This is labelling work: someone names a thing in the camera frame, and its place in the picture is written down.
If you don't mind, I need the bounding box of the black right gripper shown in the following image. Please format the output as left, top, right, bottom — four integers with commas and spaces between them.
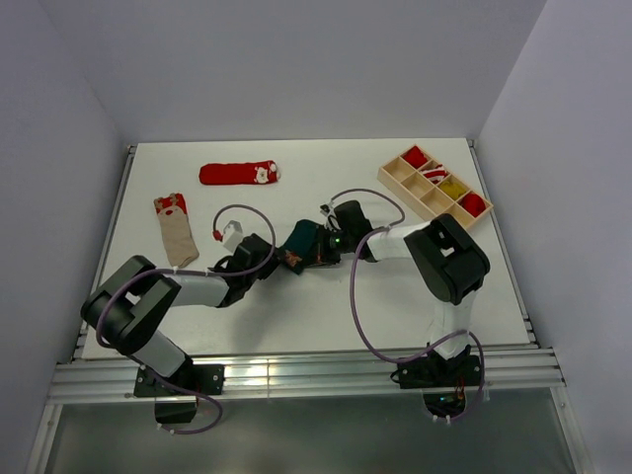
301, 223, 355, 268

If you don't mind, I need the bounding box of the dark green reindeer sock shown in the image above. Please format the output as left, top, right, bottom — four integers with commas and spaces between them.
277, 219, 321, 275

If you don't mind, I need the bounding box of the red reindeer sock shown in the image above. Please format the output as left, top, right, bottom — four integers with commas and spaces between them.
460, 193, 487, 218

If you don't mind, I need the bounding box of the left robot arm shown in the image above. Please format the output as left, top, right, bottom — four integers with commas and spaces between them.
80, 233, 278, 394

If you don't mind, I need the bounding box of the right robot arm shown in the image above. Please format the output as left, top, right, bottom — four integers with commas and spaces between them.
283, 200, 491, 385

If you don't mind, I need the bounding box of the beige reindeer sock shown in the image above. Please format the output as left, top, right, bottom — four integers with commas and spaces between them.
153, 193, 199, 269

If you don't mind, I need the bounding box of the wooden compartment tray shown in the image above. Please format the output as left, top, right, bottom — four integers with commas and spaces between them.
377, 144, 494, 230

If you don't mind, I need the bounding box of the red santa sock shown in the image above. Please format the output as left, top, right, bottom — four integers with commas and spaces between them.
198, 160, 280, 186

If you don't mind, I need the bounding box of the rolled red sock in tray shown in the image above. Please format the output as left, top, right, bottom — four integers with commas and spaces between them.
401, 145, 429, 169

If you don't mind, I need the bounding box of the rolled striped sock in tray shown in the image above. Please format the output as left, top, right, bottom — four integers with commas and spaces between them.
422, 165, 448, 185

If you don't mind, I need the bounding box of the rolled yellow sock in tray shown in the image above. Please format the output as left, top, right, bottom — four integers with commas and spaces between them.
438, 181, 469, 201

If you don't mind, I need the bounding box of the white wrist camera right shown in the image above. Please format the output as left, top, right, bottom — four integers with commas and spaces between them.
320, 200, 340, 231

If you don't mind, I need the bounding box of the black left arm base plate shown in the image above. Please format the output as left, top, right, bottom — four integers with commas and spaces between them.
133, 363, 225, 398

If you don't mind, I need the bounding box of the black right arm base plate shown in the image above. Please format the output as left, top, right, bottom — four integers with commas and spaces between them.
390, 347, 484, 389

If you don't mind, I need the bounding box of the black box under frame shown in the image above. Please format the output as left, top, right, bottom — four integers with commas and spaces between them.
154, 402, 198, 426

